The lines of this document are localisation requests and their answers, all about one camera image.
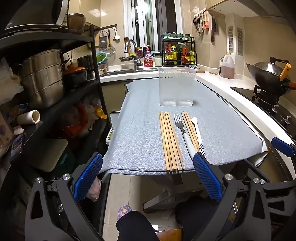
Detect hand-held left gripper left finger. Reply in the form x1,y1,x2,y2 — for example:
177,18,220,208
24,153,103,241

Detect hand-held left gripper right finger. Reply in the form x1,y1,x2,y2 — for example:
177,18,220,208
193,152,271,241

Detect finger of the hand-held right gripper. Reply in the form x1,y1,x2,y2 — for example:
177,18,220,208
271,137,296,161
245,162,296,185

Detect group of wooden chopsticks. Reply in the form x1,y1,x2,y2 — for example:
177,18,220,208
159,112,185,174
181,111,201,153

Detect white spoon with striped handle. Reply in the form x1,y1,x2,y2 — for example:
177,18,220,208
191,117,206,156

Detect white-handled metal fork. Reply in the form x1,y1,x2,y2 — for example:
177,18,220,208
173,113,200,158

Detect clear plastic utensil holder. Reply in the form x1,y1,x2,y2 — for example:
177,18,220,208
158,67,197,107

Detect pink plastic bag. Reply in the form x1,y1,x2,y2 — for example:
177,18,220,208
86,178,102,202

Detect black gas stove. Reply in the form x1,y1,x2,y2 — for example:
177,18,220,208
230,85,296,142

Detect person's right leg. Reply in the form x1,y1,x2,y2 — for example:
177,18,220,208
175,197,232,241

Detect person's leg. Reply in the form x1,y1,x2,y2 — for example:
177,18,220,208
175,197,232,241
116,210,160,241

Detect beige board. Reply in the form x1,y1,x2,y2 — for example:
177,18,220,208
35,138,68,173

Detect metal table leg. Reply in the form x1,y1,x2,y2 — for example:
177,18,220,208
143,173,204,214

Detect blue patterned slipper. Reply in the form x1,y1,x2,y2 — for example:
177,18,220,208
117,204,133,220

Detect red plastic bags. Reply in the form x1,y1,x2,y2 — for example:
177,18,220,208
59,95,102,139

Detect small yellow item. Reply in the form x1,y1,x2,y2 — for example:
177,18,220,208
96,107,108,120

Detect person's left leg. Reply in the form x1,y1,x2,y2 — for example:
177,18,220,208
116,210,160,241

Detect metal wok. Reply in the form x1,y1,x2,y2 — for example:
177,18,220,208
246,57,296,96

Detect grey table mat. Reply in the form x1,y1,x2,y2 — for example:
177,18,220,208
99,77,269,174

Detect white paper roll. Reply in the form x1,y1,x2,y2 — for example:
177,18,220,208
17,110,41,125

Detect white kitchen countertop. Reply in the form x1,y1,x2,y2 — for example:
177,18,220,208
99,64,289,149

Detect cardboard box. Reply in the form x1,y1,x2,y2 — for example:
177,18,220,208
0,111,14,152

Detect plastic cooking oil jug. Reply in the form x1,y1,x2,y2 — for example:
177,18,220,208
219,53,235,80

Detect black pot with orange lid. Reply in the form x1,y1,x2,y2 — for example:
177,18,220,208
62,64,88,90

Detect stainless steel stockpot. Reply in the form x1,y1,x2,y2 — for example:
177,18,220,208
21,49,65,110

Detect stainless steel sink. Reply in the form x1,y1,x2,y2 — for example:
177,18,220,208
99,69,160,77

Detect black cylindrical container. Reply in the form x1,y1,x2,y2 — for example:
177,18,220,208
77,55,93,70

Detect black metal shelf rack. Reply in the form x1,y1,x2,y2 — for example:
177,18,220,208
0,24,109,186

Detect green plastic colander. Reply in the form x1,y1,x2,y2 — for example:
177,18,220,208
96,52,108,64

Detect white plastic bag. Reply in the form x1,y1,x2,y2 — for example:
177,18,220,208
0,58,23,105

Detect chrome kitchen faucet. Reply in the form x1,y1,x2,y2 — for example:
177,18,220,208
125,39,142,70

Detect group of sauce bottles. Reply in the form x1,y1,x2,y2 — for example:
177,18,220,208
163,43,196,65

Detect pink dish soap bottle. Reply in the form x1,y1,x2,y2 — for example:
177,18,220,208
143,45,155,67

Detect hanging cleaver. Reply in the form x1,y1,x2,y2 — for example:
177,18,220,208
211,17,217,42

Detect hanging metal grater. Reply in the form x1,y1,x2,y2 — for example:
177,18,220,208
99,31,108,51

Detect overhead kitchen cabinet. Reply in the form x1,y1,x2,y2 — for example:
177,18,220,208
207,0,296,18

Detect row of green-capped spice jars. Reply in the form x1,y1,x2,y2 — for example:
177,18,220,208
163,32,191,41

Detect group of hanging kitchen tools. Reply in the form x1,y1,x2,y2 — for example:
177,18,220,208
193,10,210,34

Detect brown glass bowl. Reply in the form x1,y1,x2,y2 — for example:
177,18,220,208
68,13,86,35

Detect kitchen window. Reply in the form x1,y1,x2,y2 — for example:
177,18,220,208
124,0,183,52

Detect yellow utensil handle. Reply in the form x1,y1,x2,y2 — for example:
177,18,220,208
279,63,291,81

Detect black wire spice rack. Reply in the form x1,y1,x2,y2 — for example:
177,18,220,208
161,35,197,66

